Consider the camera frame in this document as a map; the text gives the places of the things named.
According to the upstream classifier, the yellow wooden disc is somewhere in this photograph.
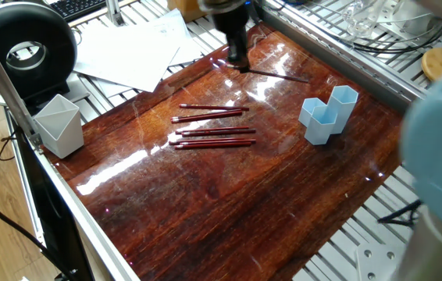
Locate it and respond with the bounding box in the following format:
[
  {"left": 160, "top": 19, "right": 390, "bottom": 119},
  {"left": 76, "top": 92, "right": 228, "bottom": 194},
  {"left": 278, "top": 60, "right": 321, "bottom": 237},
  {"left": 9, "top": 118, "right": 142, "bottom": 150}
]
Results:
[{"left": 422, "top": 48, "right": 442, "bottom": 83}]

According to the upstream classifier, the black round ring lamp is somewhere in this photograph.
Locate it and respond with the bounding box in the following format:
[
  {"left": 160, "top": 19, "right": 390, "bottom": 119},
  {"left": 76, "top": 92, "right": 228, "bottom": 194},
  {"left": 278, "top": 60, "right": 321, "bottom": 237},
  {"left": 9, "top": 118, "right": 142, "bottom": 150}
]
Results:
[{"left": 0, "top": 2, "right": 78, "bottom": 108}]

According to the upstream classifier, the grey pentagonal pen holder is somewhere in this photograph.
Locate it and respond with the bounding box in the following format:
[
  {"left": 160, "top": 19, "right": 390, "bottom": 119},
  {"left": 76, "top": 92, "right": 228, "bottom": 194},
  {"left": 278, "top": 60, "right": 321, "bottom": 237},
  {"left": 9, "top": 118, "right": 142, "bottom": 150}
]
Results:
[{"left": 32, "top": 94, "right": 85, "bottom": 160}]

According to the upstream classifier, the silver metal post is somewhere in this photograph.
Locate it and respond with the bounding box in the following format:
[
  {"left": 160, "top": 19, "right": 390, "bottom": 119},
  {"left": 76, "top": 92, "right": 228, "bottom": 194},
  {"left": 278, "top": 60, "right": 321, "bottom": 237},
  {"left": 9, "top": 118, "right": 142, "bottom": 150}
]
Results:
[{"left": 105, "top": 0, "right": 126, "bottom": 27}]

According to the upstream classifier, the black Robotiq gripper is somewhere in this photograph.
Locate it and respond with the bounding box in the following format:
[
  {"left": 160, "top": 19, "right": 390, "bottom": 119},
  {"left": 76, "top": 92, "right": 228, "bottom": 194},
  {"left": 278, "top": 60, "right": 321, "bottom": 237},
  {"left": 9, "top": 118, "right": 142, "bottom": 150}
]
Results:
[{"left": 205, "top": 0, "right": 251, "bottom": 73}]

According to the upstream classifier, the clear plastic container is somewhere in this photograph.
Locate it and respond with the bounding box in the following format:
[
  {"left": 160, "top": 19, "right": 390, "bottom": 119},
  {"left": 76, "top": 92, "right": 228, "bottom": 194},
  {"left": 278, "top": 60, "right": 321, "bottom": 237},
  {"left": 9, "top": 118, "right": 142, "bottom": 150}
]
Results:
[{"left": 338, "top": 0, "right": 409, "bottom": 40}]

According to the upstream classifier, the grey aluminium frame rail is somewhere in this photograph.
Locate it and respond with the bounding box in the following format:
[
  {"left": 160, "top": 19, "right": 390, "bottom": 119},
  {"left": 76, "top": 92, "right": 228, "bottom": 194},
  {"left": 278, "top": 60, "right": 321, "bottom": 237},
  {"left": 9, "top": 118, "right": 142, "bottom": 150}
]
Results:
[{"left": 0, "top": 12, "right": 46, "bottom": 153}]

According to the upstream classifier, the light blue hexagonal pen holder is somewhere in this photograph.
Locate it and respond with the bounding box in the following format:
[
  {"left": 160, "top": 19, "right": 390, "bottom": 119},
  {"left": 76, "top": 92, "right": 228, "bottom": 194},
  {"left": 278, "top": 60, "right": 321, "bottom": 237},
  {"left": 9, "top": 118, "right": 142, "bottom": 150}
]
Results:
[{"left": 298, "top": 85, "right": 360, "bottom": 146}]

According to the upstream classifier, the black keyboard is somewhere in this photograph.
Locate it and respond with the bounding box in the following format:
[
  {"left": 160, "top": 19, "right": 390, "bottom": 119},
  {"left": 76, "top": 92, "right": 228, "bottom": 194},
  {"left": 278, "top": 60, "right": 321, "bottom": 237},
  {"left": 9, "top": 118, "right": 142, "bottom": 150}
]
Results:
[{"left": 45, "top": 0, "right": 130, "bottom": 23}]

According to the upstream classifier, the dark red pen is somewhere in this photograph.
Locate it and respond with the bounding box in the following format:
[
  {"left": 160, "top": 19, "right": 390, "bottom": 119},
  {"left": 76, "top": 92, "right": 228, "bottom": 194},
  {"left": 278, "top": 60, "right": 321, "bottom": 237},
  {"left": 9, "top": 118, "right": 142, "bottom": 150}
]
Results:
[
  {"left": 180, "top": 104, "right": 250, "bottom": 111},
  {"left": 176, "top": 140, "right": 258, "bottom": 149},
  {"left": 176, "top": 128, "right": 258, "bottom": 136},
  {"left": 241, "top": 68, "right": 312, "bottom": 84},
  {"left": 169, "top": 136, "right": 256, "bottom": 145},
  {"left": 172, "top": 111, "right": 245, "bottom": 123}
]

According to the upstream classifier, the brown wood-grain board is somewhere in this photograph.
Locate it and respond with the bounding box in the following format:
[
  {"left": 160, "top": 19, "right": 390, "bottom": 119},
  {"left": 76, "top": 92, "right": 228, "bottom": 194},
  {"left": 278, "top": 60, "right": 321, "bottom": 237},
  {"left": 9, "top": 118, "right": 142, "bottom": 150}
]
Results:
[{"left": 65, "top": 22, "right": 430, "bottom": 281}]

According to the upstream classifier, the small white paper sheet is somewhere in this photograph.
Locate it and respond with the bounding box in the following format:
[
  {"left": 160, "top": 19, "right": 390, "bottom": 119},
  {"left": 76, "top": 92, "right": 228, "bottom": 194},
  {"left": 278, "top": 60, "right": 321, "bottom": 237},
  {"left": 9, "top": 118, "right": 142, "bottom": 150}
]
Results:
[{"left": 119, "top": 8, "right": 206, "bottom": 68}]

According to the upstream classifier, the small tan box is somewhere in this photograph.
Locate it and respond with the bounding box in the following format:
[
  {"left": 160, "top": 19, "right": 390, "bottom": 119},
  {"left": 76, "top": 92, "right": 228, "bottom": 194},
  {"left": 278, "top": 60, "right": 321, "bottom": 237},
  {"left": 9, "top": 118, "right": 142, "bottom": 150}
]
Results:
[{"left": 166, "top": 0, "right": 209, "bottom": 23}]

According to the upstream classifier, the black cable bundle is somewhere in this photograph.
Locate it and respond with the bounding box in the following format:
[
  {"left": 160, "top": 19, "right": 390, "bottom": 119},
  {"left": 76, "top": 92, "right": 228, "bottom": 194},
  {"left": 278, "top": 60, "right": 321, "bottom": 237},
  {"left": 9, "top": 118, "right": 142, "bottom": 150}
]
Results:
[{"left": 287, "top": 0, "right": 442, "bottom": 57}]

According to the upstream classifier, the large white paper sheet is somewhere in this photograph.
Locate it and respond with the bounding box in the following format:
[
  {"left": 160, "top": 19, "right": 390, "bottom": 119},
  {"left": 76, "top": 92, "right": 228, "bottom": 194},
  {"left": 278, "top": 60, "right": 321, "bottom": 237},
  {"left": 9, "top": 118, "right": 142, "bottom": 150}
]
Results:
[{"left": 73, "top": 22, "right": 184, "bottom": 93}]

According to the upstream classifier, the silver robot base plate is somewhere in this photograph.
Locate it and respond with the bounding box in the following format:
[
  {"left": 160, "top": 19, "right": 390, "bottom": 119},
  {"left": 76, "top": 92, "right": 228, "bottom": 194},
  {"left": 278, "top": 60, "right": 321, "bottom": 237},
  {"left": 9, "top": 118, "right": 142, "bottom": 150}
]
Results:
[{"left": 352, "top": 244, "right": 413, "bottom": 281}]

